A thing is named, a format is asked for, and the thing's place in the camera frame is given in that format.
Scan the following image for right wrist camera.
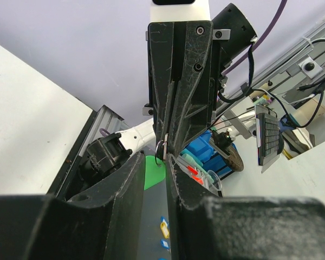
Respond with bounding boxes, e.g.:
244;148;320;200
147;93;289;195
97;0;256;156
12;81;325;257
150;0;211;22

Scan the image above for yellow key tag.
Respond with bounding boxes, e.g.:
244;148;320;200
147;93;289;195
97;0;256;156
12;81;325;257
160;219;170;239

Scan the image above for blue plastic bin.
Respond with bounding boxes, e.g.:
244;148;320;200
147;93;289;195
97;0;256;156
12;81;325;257
180;131;233;178

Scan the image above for silver key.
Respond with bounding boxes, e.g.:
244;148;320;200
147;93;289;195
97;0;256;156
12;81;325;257
162;133;168;161

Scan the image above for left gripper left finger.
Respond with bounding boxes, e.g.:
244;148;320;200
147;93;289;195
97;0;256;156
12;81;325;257
0;152;146;259

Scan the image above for blue key tag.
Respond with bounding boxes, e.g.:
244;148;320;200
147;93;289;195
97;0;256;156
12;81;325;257
160;239;170;250

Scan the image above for green key tag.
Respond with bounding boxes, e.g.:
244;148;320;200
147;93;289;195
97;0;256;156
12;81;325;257
144;155;166;190

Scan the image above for black keyboard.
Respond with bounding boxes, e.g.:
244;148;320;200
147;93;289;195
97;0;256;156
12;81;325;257
255;105;284;173

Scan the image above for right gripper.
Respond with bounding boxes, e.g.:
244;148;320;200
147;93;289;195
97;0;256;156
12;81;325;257
143;21;229;156

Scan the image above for metal keyring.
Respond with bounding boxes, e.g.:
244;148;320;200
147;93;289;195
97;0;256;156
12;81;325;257
154;140;166;167

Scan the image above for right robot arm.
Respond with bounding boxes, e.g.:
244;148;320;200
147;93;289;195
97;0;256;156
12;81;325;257
78;1;257;186

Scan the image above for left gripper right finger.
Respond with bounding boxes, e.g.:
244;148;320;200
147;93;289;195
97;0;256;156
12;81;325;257
166;154;325;259

